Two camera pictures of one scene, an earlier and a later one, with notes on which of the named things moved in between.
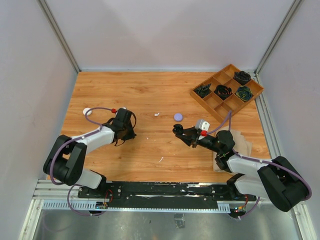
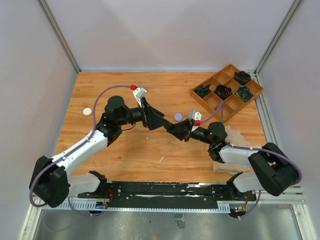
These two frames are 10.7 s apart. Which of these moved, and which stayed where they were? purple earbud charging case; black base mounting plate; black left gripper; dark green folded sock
Moved: black left gripper
Stayed: black base mounting plate; dark green folded sock; purple earbud charging case
